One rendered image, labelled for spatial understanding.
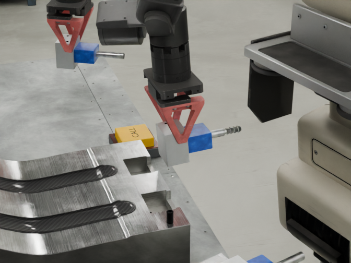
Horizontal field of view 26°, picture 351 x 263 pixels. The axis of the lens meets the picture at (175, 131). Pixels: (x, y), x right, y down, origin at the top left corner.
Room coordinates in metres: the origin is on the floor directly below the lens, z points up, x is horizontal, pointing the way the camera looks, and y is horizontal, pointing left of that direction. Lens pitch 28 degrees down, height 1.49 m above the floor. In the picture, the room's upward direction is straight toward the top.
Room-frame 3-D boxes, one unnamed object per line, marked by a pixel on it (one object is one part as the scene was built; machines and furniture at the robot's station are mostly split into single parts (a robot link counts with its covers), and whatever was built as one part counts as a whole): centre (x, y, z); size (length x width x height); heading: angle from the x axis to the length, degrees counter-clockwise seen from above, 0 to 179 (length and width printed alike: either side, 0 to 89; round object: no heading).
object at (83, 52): (1.40, 0.17, 0.93); 0.13 x 0.05 x 0.05; 81
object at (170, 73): (1.04, 0.01, 1.06); 0.10 x 0.07 x 0.07; 17
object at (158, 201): (0.93, 0.02, 0.87); 0.05 x 0.05 x 0.04; 18
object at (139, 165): (1.03, 0.05, 0.87); 0.05 x 0.05 x 0.04; 18
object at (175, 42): (1.04, 0.02, 1.12); 0.07 x 0.06 x 0.07; 82
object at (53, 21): (1.39, 0.20, 0.99); 0.07 x 0.07 x 0.09; 81
